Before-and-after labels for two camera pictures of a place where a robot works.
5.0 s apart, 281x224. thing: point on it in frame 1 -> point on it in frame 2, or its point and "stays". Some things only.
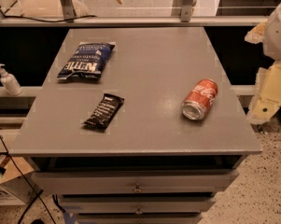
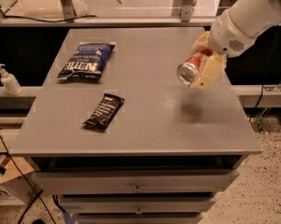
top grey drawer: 135,182 stays
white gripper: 279,36 -> 228,37
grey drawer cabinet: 135,125 stays
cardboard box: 17,188 stays
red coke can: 200,99 -> 189,69
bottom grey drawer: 139,218 stays
